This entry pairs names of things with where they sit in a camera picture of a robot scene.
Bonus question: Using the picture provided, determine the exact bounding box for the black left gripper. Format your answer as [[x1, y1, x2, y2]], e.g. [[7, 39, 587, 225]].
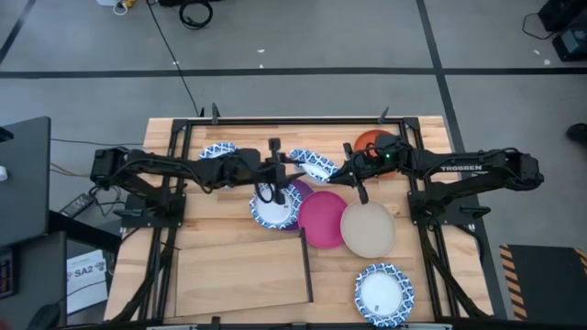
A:
[[231, 137, 307, 205]]

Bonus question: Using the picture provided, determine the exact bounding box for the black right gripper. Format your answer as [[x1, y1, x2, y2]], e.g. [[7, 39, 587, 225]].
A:
[[327, 142, 384, 205]]

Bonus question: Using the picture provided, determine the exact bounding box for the purple plastic plate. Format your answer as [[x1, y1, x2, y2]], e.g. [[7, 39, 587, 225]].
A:
[[286, 178, 316, 232]]

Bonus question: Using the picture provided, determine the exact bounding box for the orange plastic plate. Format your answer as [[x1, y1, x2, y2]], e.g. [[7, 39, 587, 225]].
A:
[[352, 128, 399, 180]]

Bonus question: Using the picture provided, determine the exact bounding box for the magenta plastic plate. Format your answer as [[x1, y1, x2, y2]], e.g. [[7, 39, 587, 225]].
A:
[[297, 190, 349, 250]]

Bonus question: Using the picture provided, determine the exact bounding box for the beige plastic plate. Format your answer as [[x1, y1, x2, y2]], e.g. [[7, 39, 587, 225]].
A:
[[339, 199, 397, 259]]

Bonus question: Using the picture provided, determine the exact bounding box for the black power brick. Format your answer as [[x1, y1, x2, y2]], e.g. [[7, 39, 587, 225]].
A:
[[59, 192, 96, 219]]

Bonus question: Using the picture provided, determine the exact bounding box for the black mat with hazard stripes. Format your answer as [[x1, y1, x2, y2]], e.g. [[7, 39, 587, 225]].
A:
[[498, 243, 587, 322]]

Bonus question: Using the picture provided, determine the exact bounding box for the person's black shoe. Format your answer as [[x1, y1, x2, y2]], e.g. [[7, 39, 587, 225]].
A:
[[565, 122, 587, 144]]

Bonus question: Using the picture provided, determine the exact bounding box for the white SA2 paper sheet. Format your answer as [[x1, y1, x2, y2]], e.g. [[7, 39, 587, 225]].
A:
[[66, 249, 109, 316]]

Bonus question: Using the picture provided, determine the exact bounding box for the black device with screen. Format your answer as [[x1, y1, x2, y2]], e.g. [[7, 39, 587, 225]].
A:
[[552, 26, 587, 63]]

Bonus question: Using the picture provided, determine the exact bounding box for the dark grey desk top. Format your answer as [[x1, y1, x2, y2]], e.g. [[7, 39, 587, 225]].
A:
[[0, 115, 52, 248]]

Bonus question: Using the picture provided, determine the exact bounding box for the black equipment case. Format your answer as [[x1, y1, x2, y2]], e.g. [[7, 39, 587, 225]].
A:
[[538, 0, 587, 33]]

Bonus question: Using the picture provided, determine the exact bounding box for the dark grey cabinet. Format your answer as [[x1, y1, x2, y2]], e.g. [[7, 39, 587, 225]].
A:
[[0, 231, 69, 330]]

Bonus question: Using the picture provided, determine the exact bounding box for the black computer mouse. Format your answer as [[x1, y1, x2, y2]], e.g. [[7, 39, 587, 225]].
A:
[[26, 302, 61, 330]]

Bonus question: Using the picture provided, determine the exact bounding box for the black panel with coloured buttons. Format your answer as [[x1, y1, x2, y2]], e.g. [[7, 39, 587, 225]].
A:
[[0, 247, 20, 300]]

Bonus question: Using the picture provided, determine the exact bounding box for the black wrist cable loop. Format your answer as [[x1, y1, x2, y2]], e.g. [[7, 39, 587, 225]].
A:
[[253, 181, 276, 205]]

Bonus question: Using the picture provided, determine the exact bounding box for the black metal rig frame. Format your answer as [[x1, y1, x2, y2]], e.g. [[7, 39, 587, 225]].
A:
[[107, 103, 492, 330]]

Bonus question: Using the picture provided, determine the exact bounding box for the wooden shelf with black frame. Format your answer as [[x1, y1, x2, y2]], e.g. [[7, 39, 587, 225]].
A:
[[173, 227, 316, 318]]

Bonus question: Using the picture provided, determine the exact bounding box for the long black floor cable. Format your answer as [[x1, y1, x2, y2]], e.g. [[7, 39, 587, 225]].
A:
[[145, 0, 205, 118]]

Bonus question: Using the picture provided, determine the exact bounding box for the coiled black cable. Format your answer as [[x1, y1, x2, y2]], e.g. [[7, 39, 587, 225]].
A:
[[178, 0, 215, 31]]

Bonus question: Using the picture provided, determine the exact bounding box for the thin yellow cable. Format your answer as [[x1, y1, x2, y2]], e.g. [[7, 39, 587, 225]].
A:
[[49, 160, 93, 180]]

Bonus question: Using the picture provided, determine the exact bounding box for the white power adapter with cable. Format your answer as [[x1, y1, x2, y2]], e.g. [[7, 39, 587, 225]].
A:
[[95, 0, 138, 17]]

